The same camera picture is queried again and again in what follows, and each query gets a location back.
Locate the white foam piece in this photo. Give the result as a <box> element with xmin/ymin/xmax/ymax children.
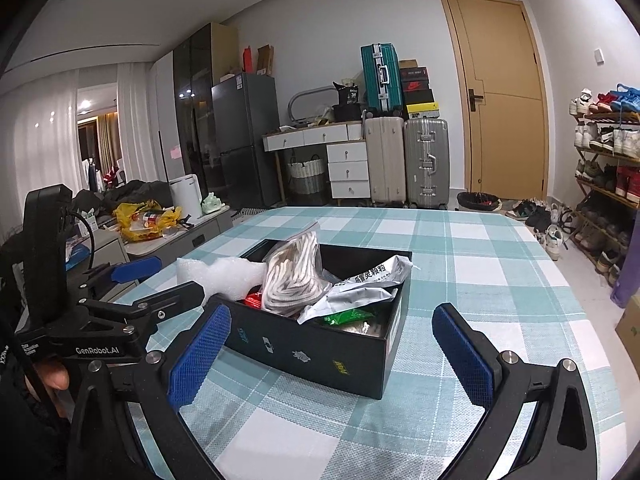
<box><xmin>176</xmin><ymin>257</ymin><xmax>267</xmax><ymax>302</ymax></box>

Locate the grey white rope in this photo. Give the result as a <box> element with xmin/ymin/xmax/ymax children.
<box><xmin>260</xmin><ymin>228</ymin><xmax>334</xmax><ymax>319</ymax></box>

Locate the yellow wooden door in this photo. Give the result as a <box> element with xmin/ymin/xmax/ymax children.
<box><xmin>442</xmin><ymin>0</ymin><xmax>549</xmax><ymax>200</ymax></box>

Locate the silver medicine packet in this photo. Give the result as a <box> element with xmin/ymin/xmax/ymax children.
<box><xmin>297</xmin><ymin>255</ymin><xmax>416</xmax><ymax>325</ymax></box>

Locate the white drawer desk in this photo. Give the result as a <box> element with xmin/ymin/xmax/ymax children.
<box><xmin>262</xmin><ymin>122</ymin><xmax>371</xmax><ymax>202</ymax></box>

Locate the grey low cabinet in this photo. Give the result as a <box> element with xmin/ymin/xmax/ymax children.
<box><xmin>93</xmin><ymin>205</ymin><xmax>232</xmax><ymax>268</ymax></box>

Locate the black trash bin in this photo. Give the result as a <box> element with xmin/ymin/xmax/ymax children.
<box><xmin>457</xmin><ymin>191</ymin><xmax>502</xmax><ymax>212</ymax></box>

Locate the beige suitcase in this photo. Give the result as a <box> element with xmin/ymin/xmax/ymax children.
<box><xmin>363</xmin><ymin>117</ymin><xmax>407</xmax><ymax>204</ymax></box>

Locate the woven laundry basket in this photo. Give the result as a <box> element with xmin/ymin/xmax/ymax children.
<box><xmin>286</xmin><ymin>155</ymin><xmax>326</xmax><ymax>205</ymax></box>

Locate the black cable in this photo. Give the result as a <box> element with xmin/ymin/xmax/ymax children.
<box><xmin>67</xmin><ymin>208</ymin><xmax>98</xmax><ymax>276</ymax></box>

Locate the wooden shoe rack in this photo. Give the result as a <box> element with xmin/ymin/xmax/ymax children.
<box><xmin>570</xmin><ymin>84</ymin><xmax>639</xmax><ymax>286</ymax></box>

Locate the white small appliance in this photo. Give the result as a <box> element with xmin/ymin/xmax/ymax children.
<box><xmin>169</xmin><ymin>174</ymin><xmax>203</xmax><ymax>222</ymax></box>

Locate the red balloon glue packet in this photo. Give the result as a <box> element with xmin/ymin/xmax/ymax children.
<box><xmin>243</xmin><ymin>292</ymin><xmax>262</xmax><ymax>310</ymax></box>

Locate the yellow plastic bag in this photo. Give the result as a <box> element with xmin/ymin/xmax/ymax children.
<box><xmin>113</xmin><ymin>200</ymin><xmax>182</xmax><ymax>243</ymax></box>

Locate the dark grey refrigerator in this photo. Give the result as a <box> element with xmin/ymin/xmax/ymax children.
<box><xmin>212</xmin><ymin>73</ymin><xmax>280</xmax><ymax>210</ymax></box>

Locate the cream rope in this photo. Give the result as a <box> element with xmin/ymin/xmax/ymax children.
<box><xmin>344</xmin><ymin>318</ymin><xmax>388</xmax><ymax>338</ymax></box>

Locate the silver aluminium suitcase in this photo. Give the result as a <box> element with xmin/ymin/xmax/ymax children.
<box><xmin>404</xmin><ymin>118</ymin><xmax>450</xmax><ymax>209</ymax></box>

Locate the stack of shoe boxes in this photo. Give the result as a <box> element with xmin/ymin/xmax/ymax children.
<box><xmin>399</xmin><ymin>60</ymin><xmax>440</xmax><ymax>119</ymax></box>

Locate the black camera module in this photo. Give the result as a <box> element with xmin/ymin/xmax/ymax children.
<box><xmin>23</xmin><ymin>184</ymin><xmax>73</xmax><ymax>327</ymax></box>

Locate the teal suitcase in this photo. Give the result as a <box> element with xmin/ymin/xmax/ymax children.
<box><xmin>360</xmin><ymin>44</ymin><xmax>404</xmax><ymax>116</ymax></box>

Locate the green white medicine packet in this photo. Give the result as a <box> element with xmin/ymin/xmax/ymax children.
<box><xmin>323</xmin><ymin>309</ymin><xmax>375</xmax><ymax>326</ymax></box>

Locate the checkered teal tablecloth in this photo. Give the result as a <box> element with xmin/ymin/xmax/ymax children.
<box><xmin>114</xmin><ymin>205</ymin><xmax>629</xmax><ymax>480</ymax></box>

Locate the black cardboard box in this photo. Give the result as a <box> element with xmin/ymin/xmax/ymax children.
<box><xmin>209</xmin><ymin>232</ymin><xmax>412</xmax><ymax>399</ymax></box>

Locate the person's left hand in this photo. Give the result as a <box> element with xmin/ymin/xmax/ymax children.
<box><xmin>35</xmin><ymin>361</ymin><xmax>70</xmax><ymax>417</ymax></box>

